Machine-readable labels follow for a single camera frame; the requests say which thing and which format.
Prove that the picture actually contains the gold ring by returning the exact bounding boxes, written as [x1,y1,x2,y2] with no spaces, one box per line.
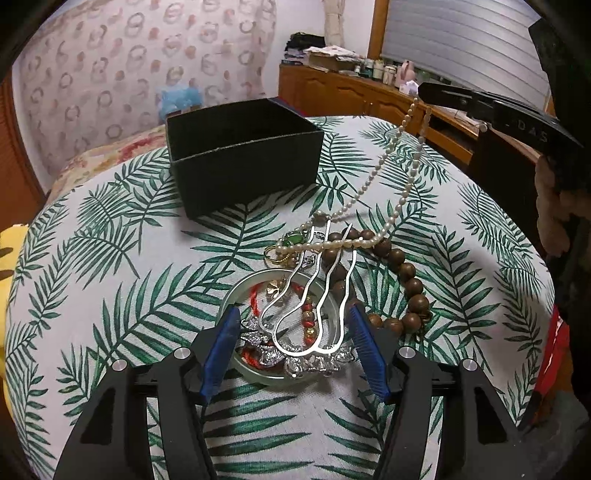
[263,246,297,269]

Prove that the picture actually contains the white hanging cloth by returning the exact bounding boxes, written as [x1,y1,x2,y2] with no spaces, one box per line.
[321,0,348,48]

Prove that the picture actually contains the white pearl necklace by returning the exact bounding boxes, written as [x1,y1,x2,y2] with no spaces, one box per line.
[276,95,433,258]

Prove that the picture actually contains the round metal tin lid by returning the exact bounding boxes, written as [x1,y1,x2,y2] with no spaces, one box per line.
[217,270,357,385]

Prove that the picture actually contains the pile of dark clothes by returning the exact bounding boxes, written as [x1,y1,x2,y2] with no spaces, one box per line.
[282,32,334,66]

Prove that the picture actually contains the yellow plush toy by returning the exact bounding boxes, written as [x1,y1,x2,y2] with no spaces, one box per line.
[0,223,29,385]

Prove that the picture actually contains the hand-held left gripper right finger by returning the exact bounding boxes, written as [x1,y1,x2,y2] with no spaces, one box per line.
[348,300,532,480]

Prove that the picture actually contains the silver ornate hairpin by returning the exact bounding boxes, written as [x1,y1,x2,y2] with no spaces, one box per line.
[239,219,366,380]

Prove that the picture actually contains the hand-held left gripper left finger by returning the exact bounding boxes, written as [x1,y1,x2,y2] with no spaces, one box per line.
[53,305,243,480]

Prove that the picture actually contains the brown wooden bead bracelet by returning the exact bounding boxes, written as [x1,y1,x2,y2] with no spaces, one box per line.
[314,215,433,337]

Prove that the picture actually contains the wooden cabinet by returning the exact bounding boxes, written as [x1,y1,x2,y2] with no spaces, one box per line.
[278,62,556,172]

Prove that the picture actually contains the red packet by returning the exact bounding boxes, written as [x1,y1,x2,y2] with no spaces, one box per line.
[521,306,574,431]

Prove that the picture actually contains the blue fluffy bag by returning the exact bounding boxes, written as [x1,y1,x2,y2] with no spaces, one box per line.
[156,82,205,117]

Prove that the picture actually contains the green leaf print tablecloth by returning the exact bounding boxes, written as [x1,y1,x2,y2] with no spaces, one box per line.
[4,115,560,480]

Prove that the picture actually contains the dark cloth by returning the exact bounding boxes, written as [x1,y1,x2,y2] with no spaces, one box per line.
[528,17,591,139]

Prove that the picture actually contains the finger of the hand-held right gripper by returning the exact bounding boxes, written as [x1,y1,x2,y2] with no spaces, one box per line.
[417,82,495,123]

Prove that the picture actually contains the grey window blind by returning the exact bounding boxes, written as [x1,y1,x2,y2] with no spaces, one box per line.
[380,0,551,100]

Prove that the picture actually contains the pink figurine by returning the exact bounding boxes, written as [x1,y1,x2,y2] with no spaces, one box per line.
[398,59,420,96]

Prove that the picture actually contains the floral bedding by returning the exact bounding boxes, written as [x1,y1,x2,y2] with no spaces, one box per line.
[45,124,172,200]

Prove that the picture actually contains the brown wooden bed frame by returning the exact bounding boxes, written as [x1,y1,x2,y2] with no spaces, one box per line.
[0,78,48,223]

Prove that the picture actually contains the black cardboard box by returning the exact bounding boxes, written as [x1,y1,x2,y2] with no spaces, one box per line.
[165,98,325,220]

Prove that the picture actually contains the red string bracelet gold beads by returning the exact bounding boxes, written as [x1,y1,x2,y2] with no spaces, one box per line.
[237,284,325,371]

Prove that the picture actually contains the person's right forearm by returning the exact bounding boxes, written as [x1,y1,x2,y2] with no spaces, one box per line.
[534,156,577,257]

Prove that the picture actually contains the brown cardboard box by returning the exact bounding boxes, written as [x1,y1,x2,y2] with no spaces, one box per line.
[307,48,362,73]

